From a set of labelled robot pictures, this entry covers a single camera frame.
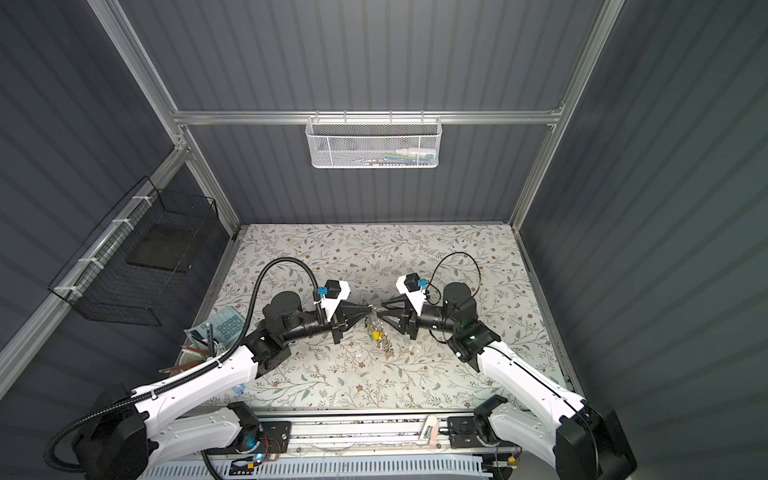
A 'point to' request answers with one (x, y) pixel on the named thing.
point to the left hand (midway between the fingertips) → (371, 308)
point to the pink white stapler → (431, 433)
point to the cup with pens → (200, 347)
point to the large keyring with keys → (377, 334)
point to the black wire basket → (133, 265)
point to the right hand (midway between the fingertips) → (385, 312)
